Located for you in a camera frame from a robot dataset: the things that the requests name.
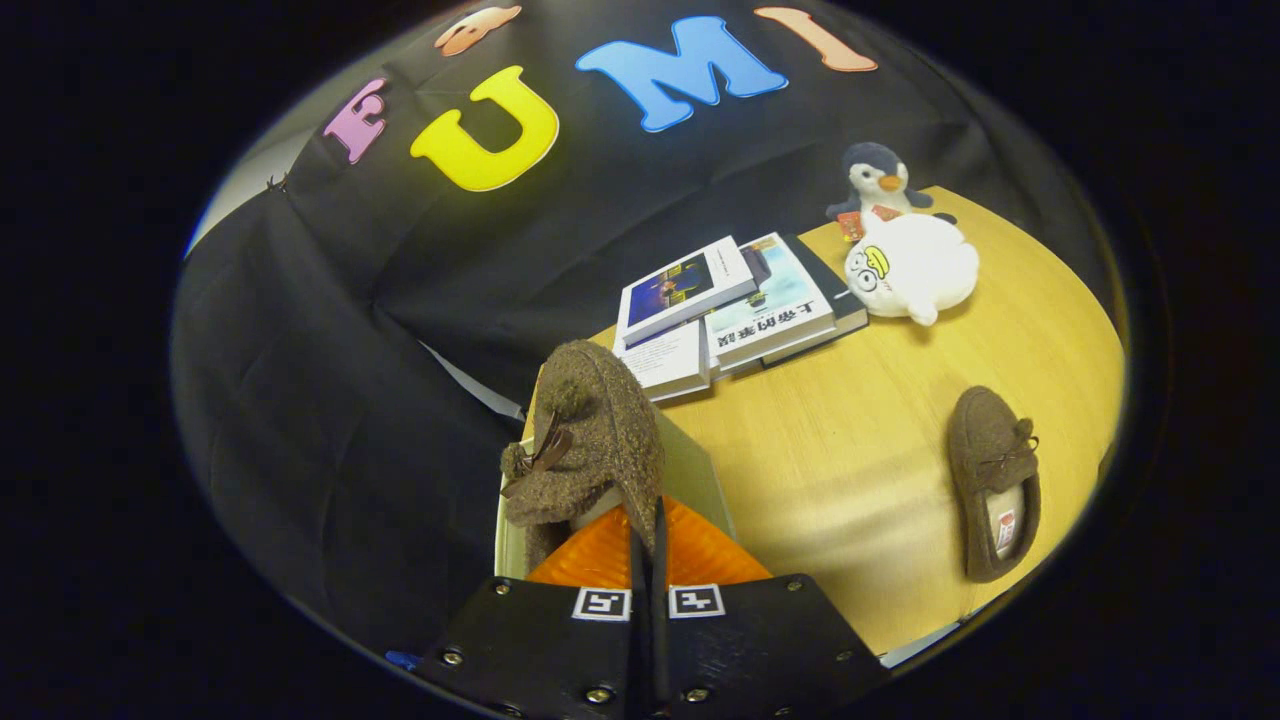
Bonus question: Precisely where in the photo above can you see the penguin plush toy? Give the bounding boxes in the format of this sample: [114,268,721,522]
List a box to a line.
[825,141,936,241]

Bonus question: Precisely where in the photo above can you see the white book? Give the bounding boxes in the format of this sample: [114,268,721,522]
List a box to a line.
[615,320,713,403]

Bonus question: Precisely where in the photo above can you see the white seal plush toy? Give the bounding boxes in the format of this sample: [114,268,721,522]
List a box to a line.
[843,212,981,327]

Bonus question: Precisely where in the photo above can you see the brown fuzzy shoe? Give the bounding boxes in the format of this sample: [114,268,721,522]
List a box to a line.
[498,340,666,571]
[947,386,1043,584]

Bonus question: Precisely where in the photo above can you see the black book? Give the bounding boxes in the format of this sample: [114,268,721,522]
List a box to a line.
[760,233,869,366]

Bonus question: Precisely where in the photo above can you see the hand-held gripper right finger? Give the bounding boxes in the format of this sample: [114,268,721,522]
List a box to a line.
[652,498,891,720]

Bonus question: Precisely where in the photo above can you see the green fabric storage box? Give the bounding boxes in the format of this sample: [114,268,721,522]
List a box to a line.
[493,405,738,581]

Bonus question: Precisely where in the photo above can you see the book with dark blue cover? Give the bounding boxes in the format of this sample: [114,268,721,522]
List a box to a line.
[613,235,758,349]

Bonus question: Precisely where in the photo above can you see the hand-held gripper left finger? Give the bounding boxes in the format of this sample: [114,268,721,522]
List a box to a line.
[415,506,643,720]

